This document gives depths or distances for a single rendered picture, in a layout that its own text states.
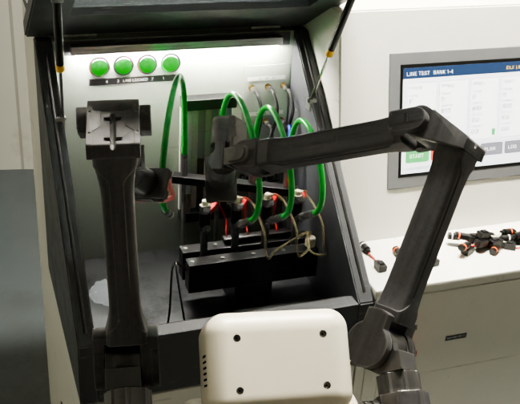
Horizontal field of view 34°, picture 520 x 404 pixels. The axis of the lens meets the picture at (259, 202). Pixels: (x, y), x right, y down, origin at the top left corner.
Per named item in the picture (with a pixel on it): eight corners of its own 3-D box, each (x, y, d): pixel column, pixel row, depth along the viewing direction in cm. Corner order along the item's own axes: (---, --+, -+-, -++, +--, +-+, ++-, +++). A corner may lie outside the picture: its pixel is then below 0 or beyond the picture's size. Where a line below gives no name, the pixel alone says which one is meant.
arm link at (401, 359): (403, 377, 135) (418, 382, 139) (393, 315, 139) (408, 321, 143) (352, 389, 139) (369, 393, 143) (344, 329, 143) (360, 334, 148)
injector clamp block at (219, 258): (187, 317, 216) (189, 265, 209) (178, 295, 224) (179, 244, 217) (313, 297, 226) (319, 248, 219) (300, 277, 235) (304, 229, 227)
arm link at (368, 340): (477, 113, 138) (501, 135, 146) (406, 98, 147) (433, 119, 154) (376, 376, 135) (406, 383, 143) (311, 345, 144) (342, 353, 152)
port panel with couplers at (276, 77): (241, 177, 237) (247, 70, 222) (238, 172, 240) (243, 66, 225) (286, 173, 241) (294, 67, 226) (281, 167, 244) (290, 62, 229)
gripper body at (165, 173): (131, 170, 184) (113, 159, 178) (173, 171, 180) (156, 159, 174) (126, 199, 182) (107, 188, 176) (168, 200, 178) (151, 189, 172)
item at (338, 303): (98, 402, 192) (96, 345, 185) (94, 389, 196) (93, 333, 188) (352, 357, 212) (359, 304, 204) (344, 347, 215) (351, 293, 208)
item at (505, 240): (463, 263, 217) (466, 244, 215) (441, 242, 226) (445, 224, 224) (539, 252, 224) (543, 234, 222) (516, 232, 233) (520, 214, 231)
